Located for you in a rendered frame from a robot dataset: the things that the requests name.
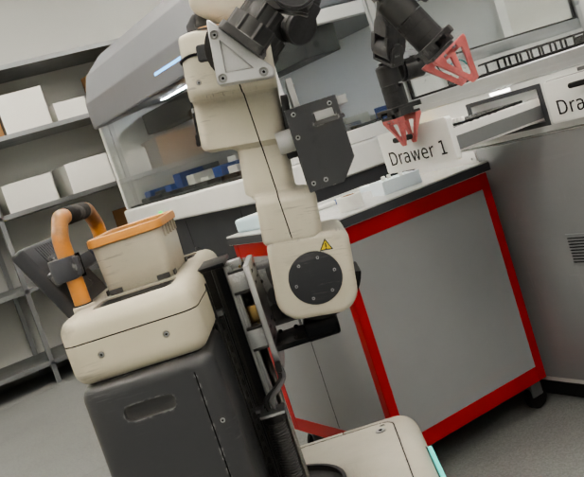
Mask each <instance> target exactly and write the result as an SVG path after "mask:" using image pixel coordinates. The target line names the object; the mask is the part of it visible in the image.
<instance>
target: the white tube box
mask: <svg viewBox="0 0 584 477"><path fill-rule="evenodd" d="M402 173H403V175H400V176H398V174H397V175H394V176H391V178H389V179H387V178H385V179H386V180H384V181H382V180H380V181H377V182H375V183H372V184H370V189H371V192H372V195H373V197H376V196H384V195H388V194H391V193H393V192H396V191H399V190H402V189H403V188H406V187H409V186H413V185H416V184H419V183H421V182H422V180H421V176H420V173H419V170H418V169H416V170H409V171H404V172H402Z"/></svg>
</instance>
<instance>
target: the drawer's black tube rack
mask: <svg viewBox="0 0 584 477"><path fill-rule="evenodd" d="M520 103H522V100H520V101H517V102H513V103H509V104H506V105H503V106H500V107H496V108H492V109H489V110H485V111H482V112H479V113H476V114H473V115H468V116H465V120H467V121H468V122H469V121H473V120H474V119H479V118H480V117H482V116H485V115H491V114H493V113H497V112H498V111H501V110H503V109H506V108H508V107H511V106H516V105H517V104H520Z"/></svg>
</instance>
